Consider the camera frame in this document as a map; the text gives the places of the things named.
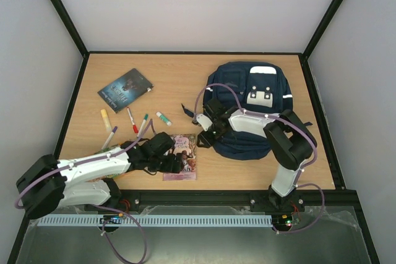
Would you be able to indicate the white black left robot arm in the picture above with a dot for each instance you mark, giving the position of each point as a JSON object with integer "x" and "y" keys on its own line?
{"x": 49, "y": 183}

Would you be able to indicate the dark blue paperback book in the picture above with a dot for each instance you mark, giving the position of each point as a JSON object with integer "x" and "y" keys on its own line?
{"x": 123, "y": 91}

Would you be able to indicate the red cap marker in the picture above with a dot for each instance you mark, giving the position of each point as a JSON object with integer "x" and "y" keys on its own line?
{"x": 135, "y": 129}

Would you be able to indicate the left controller circuit board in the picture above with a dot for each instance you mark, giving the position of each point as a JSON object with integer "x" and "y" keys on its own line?
{"x": 113, "y": 219}

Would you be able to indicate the pink Taming of Shrew book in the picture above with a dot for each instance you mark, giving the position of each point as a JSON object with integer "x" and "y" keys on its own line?
{"x": 184, "y": 146}

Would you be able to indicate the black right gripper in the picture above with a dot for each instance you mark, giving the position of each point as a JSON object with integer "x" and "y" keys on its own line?
{"x": 213, "y": 112}

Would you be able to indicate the navy blue student backpack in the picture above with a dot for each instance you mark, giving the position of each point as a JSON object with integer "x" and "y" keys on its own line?
{"x": 256, "y": 86}

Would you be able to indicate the controller circuit board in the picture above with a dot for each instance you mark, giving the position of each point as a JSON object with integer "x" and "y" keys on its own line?
{"x": 113, "y": 219}
{"x": 287, "y": 220}

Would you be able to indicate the yellow glue stick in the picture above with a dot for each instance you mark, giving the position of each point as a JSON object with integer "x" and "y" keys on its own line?
{"x": 106, "y": 120}

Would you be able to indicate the light blue slotted cable duct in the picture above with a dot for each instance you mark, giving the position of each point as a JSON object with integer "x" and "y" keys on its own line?
{"x": 194, "y": 221}

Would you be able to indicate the green white glue stick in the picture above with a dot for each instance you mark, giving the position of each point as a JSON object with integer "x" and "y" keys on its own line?
{"x": 164, "y": 118}

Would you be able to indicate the purple cap marker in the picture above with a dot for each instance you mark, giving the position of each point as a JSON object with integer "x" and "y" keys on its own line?
{"x": 111, "y": 135}

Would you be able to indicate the orange green illustrated book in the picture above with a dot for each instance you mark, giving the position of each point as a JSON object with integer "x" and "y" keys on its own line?
{"x": 109, "y": 167}

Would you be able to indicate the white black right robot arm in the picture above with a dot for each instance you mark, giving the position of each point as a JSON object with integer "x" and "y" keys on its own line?
{"x": 292, "y": 145}

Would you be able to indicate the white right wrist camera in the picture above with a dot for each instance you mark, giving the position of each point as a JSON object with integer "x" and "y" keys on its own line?
{"x": 203, "y": 121}

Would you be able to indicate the green cap marker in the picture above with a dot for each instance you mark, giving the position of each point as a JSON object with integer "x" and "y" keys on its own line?
{"x": 142, "y": 126}

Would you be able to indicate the black aluminium frame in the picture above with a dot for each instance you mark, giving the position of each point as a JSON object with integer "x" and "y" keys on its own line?
{"x": 340, "y": 196}

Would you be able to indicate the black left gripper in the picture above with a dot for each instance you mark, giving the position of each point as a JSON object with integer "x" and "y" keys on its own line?
{"x": 169, "y": 167}

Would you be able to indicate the right controller circuit board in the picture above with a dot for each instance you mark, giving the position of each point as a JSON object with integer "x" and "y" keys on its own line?
{"x": 287, "y": 220}

